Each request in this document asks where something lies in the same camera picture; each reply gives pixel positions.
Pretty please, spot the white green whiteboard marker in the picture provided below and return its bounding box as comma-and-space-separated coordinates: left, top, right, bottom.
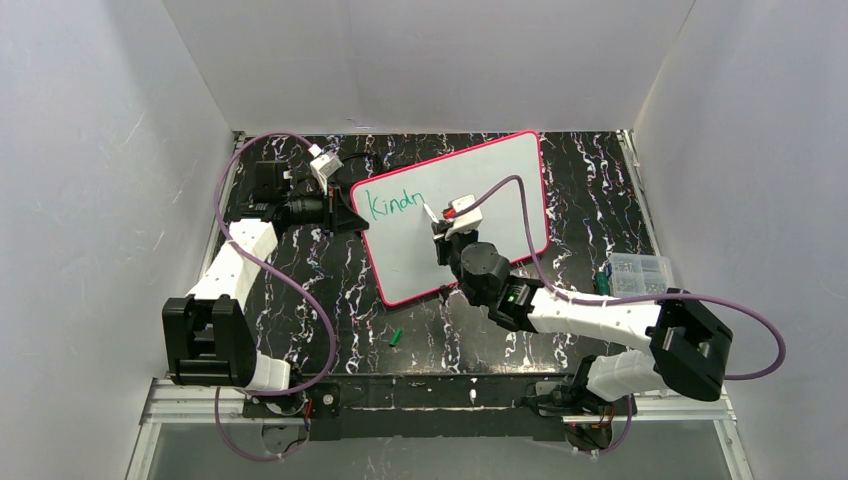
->
423, 203, 439, 224

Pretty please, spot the pink framed whiteboard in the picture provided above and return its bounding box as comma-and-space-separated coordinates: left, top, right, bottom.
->
350, 131, 551, 306

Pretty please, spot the green marker cap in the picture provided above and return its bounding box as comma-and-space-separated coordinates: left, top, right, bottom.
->
389, 329, 403, 348

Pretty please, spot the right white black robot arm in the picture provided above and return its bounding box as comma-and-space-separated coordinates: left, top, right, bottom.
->
432, 221, 733, 408

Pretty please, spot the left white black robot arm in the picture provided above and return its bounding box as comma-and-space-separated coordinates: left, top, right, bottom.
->
162, 153, 369, 394

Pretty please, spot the black clip on whiteboard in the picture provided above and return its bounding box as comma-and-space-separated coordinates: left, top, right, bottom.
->
438, 285, 454, 303

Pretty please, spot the clear plastic screw box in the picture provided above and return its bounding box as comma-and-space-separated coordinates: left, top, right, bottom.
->
605, 253, 676, 298

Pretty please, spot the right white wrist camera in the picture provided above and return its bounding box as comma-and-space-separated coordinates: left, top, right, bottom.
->
442, 194, 483, 240

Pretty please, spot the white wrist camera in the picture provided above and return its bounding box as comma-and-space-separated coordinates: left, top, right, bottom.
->
308, 144, 343, 195
442, 194, 483, 240

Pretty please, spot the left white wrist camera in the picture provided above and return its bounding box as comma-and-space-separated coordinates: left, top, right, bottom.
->
308, 144, 343, 195

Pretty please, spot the black cable behind whiteboard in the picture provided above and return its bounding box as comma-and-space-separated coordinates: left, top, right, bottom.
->
337, 152, 412, 180

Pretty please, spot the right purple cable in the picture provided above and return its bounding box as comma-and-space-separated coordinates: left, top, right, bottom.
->
453, 174, 788, 382

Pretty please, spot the purple cable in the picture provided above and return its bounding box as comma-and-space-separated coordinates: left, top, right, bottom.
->
453, 174, 788, 382
213, 130, 339, 463

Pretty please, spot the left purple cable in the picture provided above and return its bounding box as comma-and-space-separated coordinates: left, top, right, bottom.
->
213, 130, 339, 463

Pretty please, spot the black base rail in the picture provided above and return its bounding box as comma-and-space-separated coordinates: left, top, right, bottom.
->
242, 373, 627, 443

